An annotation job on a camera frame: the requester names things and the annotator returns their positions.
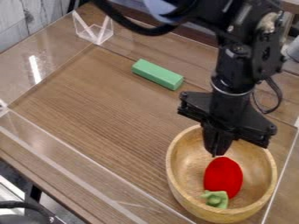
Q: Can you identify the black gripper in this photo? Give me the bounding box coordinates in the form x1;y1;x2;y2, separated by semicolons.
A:
177;89;276;157

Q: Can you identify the red plush strawberry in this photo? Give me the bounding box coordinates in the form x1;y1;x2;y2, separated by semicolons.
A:
201;157;242;209

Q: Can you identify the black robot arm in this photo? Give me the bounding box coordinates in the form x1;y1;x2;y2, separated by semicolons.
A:
93;0;285;156

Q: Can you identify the wooden bowl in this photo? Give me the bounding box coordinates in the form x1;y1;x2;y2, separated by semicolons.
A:
165;125;277;223

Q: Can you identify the green rectangular block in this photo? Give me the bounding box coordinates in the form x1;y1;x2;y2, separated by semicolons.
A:
130;59;182;91

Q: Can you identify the clear acrylic corner bracket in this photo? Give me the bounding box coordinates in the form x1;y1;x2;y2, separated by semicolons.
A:
70;11;113;46

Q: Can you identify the clear acrylic tray wall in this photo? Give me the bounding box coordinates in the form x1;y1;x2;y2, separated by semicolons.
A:
0;100;194;224

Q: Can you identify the black cable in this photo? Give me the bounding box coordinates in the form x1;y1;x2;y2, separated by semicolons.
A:
0;200;56;224

